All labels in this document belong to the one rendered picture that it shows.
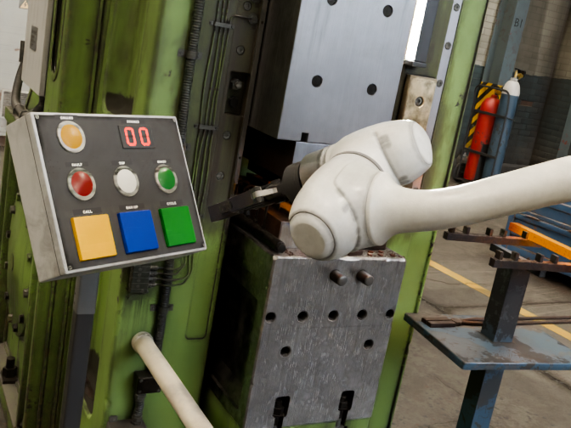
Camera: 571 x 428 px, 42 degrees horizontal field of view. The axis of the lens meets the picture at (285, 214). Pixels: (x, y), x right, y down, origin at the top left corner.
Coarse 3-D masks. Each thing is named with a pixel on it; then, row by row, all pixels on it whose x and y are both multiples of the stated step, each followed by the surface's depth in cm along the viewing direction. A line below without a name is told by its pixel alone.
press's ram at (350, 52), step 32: (288, 0) 164; (320, 0) 161; (352, 0) 164; (384, 0) 168; (288, 32) 163; (320, 32) 163; (352, 32) 166; (384, 32) 170; (288, 64) 162; (320, 64) 165; (352, 64) 169; (384, 64) 173; (256, 96) 176; (288, 96) 164; (320, 96) 167; (352, 96) 171; (384, 96) 175; (256, 128) 175; (288, 128) 166; (320, 128) 170; (352, 128) 174
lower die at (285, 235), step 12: (252, 180) 208; (240, 192) 195; (276, 204) 184; (288, 204) 187; (252, 216) 186; (276, 216) 177; (288, 216) 179; (276, 228) 174; (288, 228) 174; (288, 240) 175
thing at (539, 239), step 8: (512, 224) 211; (520, 224) 211; (520, 232) 207; (536, 232) 205; (536, 240) 201; (544, 240) 198; (552, 240) 197; (552, 248) 195; (560, 248) 193; (568, 248) 192; (568, 256) 190
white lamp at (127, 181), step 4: (120, 172) 135; (124, 172) 136; (128, 172) 137; (120, 176) 135; (124, 176) 136; (128, 176) 136; (132, 176) 137; (120, 180) 135; (124, 180) 135; (128, 180) 136; (132, 180) 137; (120, 184) 134; (124, 184) 135; (128, 184) 136; (132, 184) 136; (136, 184) 137; (124, 188) 135; (128, 188) 136; (132, 188) 136; (128, 192) 136
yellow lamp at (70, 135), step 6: (66, 126) 128; (72, 126) 129; (60, 132) 127; (66, 132) 128; (72, 132) 129; (78, 132) 130; (66, 138) 128; (72, 138) 128; (78, 138) 129; (66, 144) 127; (72, 144) 128; (78, 144) 129
